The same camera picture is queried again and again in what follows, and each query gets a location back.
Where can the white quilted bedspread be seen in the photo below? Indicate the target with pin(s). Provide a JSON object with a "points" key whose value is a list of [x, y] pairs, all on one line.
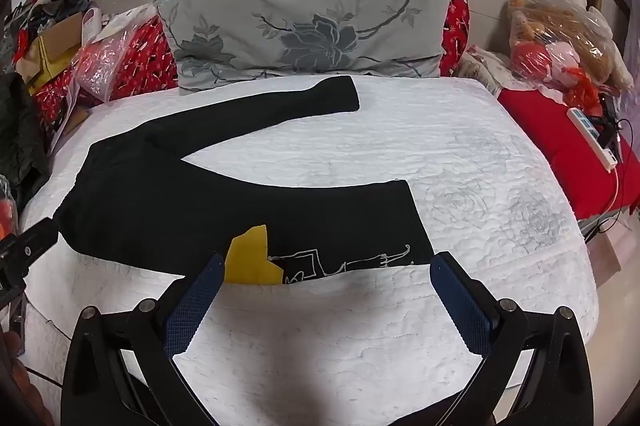
{"points": [[450, 156]]}

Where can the clear plastic bag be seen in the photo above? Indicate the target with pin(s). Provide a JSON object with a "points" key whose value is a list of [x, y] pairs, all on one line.
{"points": [[100, 66]]}

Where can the white patterned cloth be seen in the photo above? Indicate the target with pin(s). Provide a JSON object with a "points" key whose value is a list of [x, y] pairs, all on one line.
{"points": [[480, 71]]}

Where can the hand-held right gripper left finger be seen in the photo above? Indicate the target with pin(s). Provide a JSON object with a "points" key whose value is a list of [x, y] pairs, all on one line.
{"points": [[195, 301]]}

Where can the grey floral pillow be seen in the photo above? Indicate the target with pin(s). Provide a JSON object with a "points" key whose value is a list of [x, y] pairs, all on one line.
{"points": [[310, 6]]}

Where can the black pants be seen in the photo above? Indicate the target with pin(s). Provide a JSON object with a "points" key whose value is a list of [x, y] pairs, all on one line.
{"points": [[150, 186]]}

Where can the brown cardboard piece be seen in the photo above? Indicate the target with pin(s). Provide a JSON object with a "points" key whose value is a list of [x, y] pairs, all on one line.
{"points": [[605, 256]]}

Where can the dark green garment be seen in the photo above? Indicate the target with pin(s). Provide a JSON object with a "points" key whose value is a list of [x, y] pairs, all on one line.
{"points": [[20, 131]]}

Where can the cardboard box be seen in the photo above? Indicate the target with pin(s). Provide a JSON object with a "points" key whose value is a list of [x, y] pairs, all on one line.
{"points": [[60, 36]]}

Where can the plastic bag of plush toys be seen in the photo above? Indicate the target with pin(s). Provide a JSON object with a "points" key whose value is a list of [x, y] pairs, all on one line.
{"points": [[550, 31]]}

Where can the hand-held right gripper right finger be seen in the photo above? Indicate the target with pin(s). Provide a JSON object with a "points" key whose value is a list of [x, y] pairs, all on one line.
{"points": [[462, 306]]}

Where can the black charger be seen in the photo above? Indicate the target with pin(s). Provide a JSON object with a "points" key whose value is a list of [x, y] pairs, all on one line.
{"points": [[607, 131]]}

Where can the red cloth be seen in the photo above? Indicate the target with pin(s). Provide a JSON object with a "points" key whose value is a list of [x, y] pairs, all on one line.
{"points": [[550, 141]]}

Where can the white power strip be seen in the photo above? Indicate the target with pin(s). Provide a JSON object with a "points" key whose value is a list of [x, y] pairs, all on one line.
{"points": [[587, 131]]}

